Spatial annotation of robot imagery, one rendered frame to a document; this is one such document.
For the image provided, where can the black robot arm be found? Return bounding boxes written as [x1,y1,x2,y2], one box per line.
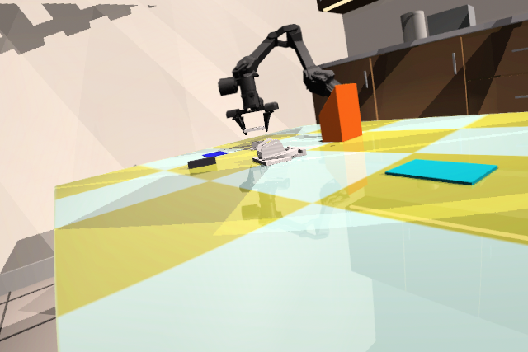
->
[218,24,341,97]

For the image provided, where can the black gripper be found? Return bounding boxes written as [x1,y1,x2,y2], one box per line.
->
[226,90,279,132]

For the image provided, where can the teal flat rectangular plate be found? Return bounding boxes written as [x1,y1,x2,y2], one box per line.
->
[384,159,497,185]

